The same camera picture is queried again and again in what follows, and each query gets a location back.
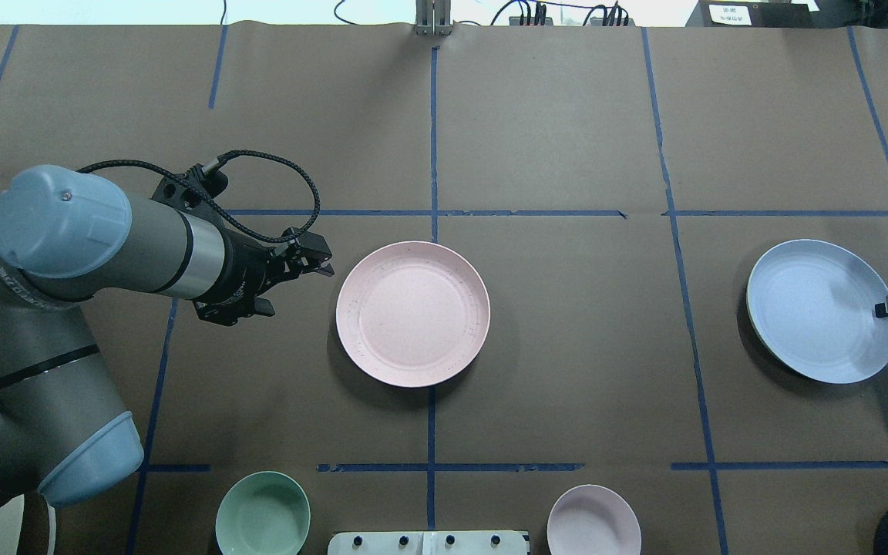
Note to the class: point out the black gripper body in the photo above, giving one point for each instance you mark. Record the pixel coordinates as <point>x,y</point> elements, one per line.
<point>243,271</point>

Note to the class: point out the pink plate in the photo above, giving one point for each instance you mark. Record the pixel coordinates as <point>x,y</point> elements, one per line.
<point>413,303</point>

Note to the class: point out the blue plate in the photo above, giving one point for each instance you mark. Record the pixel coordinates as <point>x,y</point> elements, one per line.
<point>812,304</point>

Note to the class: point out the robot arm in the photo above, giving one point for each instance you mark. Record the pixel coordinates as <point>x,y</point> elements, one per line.
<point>65,432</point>

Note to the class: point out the cream plate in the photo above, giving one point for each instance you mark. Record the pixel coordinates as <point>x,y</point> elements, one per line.
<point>406,376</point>

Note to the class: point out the green bowl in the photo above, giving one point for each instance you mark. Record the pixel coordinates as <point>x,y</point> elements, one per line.
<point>265,512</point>

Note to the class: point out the black box with label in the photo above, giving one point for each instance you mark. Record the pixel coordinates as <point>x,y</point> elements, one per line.
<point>752,14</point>

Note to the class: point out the pink bowl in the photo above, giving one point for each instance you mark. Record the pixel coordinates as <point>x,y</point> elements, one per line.
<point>592,519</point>

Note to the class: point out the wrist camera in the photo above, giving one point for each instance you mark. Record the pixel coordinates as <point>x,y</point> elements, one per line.
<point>188,192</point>

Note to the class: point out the aluminium frame post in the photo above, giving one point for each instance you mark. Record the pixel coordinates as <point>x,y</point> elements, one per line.
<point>433,18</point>

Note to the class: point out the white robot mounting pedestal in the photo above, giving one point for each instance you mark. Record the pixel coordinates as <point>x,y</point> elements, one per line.
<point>431,542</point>

